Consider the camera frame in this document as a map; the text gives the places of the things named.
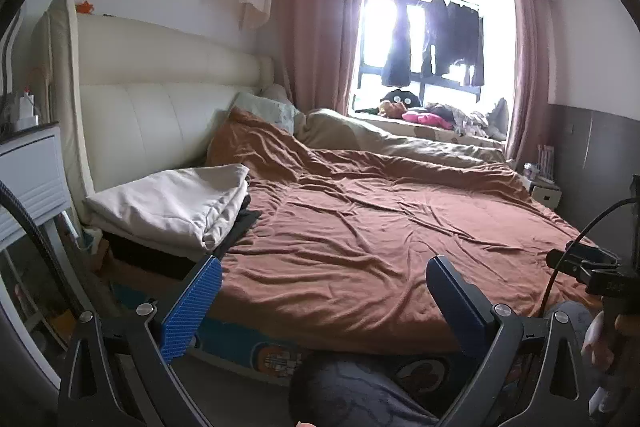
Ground dark hanging garment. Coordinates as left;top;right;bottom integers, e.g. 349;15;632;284
382;0;413;88

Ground person's left leg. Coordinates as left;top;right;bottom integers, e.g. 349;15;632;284
290;349;441;427

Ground beige duvet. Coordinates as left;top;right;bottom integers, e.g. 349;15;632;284
295;108;513;168

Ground bottles on nightstand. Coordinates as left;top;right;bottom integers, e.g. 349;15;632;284
522;144;556;182

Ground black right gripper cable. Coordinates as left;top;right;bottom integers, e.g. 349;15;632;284
539;197;640;318

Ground black folded clothes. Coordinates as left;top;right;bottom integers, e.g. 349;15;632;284
100;194;263;280

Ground pale green pillow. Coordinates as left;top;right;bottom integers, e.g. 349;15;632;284
230;92;301;132

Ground cream padded headboard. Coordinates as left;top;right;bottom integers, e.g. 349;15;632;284
32;0;276;225

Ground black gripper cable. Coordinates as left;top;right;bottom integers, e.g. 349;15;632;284
539;197;640;318
0;179;83;315

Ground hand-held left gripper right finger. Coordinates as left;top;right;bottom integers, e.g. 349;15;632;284
425;255;591;427

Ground window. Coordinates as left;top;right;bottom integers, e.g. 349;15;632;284
352;0;516;142

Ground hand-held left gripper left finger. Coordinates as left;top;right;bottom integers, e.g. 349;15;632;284
57;255;223;427

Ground white nightstand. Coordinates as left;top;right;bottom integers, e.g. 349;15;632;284
522;179;563;208

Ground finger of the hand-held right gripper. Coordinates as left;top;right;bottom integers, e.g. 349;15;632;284
547;247;621;277

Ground black plush toy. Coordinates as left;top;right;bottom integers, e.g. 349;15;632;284
377;89;421;118

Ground pink cloth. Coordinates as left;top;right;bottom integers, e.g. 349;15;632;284
402;109;453;128

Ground pink curtain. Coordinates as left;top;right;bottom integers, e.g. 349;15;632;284
505;0;551;160
272;0;368;112

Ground pile of mixed clothes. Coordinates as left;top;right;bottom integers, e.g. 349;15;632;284
425;99;508;140

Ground dark hanging clothes row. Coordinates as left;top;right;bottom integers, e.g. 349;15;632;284
420;0;486;88

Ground beige jacket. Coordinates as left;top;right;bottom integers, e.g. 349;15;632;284
82;164;251;253

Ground brown bed sheet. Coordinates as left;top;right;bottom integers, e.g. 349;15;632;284
205;107;601;355

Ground person's right hand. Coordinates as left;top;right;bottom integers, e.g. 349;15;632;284
582;309;640;370

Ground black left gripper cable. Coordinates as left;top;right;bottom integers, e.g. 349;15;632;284
0;179;83;315

